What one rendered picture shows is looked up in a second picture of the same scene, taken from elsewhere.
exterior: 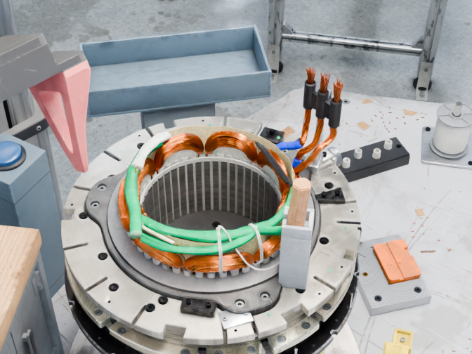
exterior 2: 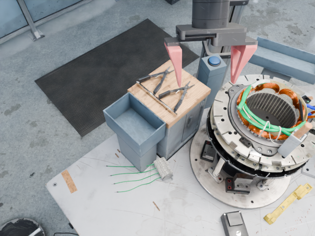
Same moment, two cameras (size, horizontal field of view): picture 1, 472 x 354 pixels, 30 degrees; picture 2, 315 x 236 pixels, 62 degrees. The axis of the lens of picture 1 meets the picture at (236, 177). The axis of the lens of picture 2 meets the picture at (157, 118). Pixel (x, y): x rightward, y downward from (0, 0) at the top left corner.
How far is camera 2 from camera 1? 0.12 m
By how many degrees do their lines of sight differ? 25
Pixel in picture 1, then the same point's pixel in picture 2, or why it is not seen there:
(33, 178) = (218, 72)
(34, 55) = (238, 34)
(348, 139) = not seen: outside the picture
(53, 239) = (214, 92)
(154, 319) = (228, 137)
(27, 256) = (203, 95)
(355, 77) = not seen: outside the picture
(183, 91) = (282, 68)
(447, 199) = not seen: outside the picture
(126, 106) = (260, 63)
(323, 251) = (299, 149)
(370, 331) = (297, 177)
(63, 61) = (248, 41)
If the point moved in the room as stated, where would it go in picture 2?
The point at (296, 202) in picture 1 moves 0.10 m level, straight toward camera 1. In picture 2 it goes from (302, 130) to (280, 158)
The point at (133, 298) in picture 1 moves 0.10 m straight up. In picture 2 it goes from (227, 127) to (236, 106)
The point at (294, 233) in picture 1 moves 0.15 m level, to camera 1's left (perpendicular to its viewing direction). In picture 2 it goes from (294, 139) to (238, 107)
